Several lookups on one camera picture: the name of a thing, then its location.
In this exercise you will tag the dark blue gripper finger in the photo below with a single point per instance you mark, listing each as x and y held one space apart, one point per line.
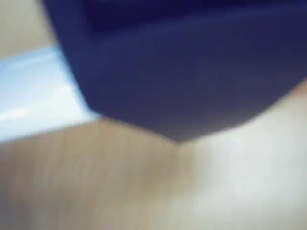
227 72
115 72

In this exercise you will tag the white glue stick blue cap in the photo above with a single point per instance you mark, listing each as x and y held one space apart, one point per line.
36 91

